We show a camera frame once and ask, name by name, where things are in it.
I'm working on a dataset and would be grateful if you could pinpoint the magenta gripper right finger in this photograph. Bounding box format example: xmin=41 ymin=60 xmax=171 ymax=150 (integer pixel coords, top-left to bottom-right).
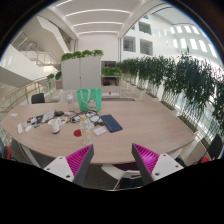
xmin=132 ymin=143 xmax=182 ymax=185

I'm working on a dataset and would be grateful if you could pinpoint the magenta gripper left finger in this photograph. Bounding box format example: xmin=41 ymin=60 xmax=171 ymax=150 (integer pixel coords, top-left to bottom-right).
xmin=44 ymin=144 xmax=94 ymax=186

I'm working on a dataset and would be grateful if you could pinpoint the clear plastic water bottle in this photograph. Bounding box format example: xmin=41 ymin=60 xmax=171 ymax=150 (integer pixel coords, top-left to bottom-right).
xmin=80 ymin=115 xmax=91 ymax=145

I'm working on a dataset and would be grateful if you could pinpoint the white chair under table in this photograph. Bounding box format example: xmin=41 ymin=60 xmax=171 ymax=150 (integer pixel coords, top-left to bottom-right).
xmin=101 ymin=164 xmax=143 ymax=190

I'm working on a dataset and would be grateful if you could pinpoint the red round coaster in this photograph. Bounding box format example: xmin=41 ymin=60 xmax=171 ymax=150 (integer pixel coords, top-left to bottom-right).
xmin=73 ymin=129 xmax=82 ymax=137

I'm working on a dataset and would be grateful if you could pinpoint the white paper card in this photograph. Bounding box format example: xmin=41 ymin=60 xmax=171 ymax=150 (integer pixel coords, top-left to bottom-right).
xmin=94 ymin=127 xmax=106 ymax=136

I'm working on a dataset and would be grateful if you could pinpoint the white paper cup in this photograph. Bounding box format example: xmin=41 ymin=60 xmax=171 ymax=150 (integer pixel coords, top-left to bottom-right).
xmin=48 ymin=119 xmax=60 ymax=134

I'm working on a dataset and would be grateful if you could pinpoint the dark blue keyboard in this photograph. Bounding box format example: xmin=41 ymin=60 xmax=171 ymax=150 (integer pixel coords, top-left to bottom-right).
xmin=101 ymin=115 xmax=123 ymax=133

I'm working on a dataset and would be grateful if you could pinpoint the clear bottle near bag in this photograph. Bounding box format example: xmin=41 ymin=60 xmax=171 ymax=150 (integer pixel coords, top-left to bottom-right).
xmin=67 ymin=93 xmax=75 ymax=112

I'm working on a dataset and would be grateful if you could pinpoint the black chair right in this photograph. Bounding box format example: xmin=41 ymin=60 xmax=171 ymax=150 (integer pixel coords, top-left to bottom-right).
xmin=202 ymin=135 xmax=223 ymax=162

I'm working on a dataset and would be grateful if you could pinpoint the green shopping bag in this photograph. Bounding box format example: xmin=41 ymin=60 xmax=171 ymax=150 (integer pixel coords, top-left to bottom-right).
xmin=77 ymin=89 xmax=102 ymax=111

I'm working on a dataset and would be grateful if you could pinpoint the white remote on table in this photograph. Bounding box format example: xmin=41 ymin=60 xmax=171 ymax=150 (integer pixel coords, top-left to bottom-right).
xmin=17 ymin=123 xmax=23 ymax=134

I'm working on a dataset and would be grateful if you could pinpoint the black office chair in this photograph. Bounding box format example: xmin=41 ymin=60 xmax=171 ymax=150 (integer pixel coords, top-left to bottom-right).
xmin=31 ymin=93 xmax=45 ymax=104

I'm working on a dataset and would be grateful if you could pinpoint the green plant hedge row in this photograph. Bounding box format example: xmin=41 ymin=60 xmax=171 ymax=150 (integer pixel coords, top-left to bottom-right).
xmin=117 ymin=51 xmax=224 ymax=133

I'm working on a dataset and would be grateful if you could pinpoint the white low shelf unit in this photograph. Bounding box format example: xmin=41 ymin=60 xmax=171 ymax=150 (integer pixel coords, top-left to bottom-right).
xmin=101 ymin=75 xmax=121 ymax=98

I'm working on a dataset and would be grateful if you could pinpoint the white tall cabinet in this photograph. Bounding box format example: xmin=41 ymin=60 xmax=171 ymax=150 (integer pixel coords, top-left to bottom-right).
xmin=61 ymin=56 xmax=101 ymax=90

